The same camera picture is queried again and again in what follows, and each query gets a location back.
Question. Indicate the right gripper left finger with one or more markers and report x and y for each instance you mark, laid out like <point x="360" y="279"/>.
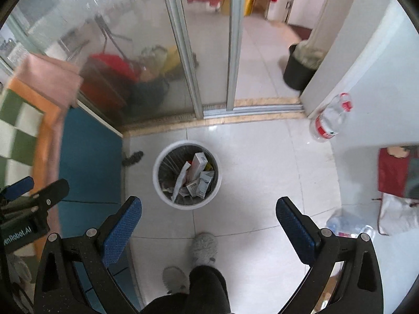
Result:
<point x="58" y="286"/>

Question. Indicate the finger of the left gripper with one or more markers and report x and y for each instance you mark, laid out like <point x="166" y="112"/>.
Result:
<point x="17" y="189"/>
<point x="50" y="195"/>

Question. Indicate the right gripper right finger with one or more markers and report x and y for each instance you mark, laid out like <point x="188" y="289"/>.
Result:
<point x="358" y="288"/>

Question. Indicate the white round trash bin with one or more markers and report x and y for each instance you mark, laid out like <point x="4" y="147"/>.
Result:
<point x="187" y="175"/>

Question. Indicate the black trash bin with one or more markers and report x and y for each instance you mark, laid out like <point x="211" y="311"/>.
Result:
<point x="302" y="64"/>

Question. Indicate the blue cabinet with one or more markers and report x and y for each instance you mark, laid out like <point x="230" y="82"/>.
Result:
<point x="90" y="160"/>

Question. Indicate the green white checkered tablecloth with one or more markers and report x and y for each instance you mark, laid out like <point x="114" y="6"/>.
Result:
<point x="20" y="125"/>

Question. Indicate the white paper bag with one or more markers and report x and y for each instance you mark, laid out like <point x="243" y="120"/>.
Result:
<point x="397" y="215"/>

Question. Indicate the dark rag on floor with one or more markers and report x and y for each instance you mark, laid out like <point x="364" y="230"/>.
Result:
<point x="133" y="159"/>

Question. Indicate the pink cloth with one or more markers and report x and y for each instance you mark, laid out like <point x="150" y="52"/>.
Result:
<point x="56" y="80"/>

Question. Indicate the left grey slipper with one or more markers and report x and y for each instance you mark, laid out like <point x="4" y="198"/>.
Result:
<point x="175" y="280"/>

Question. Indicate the grey slipper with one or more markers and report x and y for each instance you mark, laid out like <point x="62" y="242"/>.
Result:
<point x="203" y="250"/>
<point x="175" y="280"/>

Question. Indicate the red bag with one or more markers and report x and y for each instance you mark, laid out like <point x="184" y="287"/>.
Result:
<point x="398" y="171"/>

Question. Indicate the red bucket behind glass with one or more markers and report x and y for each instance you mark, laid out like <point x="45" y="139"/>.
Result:
<point x="108" y="81"/>

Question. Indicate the crumpled white wrapper in bin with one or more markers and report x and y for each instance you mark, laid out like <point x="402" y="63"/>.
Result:
<point x="180" y="181"/>

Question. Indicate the small grey box in bin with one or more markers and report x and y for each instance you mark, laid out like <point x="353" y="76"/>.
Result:
<point x="199" y="187"/>

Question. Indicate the right grey slipper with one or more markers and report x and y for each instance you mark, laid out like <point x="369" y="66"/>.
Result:
<point x="203" y="250"/>

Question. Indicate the white carton in bin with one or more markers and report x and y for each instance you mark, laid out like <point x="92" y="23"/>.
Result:
<point x="199" y="163"/>

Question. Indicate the clear plastic water bottle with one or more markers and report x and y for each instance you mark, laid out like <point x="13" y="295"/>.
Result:
<point x="332" y="118"/>

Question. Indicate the yellow bag behind glass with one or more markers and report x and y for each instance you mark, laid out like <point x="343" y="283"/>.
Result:
<point x="172" y="67"/>

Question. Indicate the sliding glass door frame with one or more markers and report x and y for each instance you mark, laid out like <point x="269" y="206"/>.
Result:
<point x="208" y="35"/>

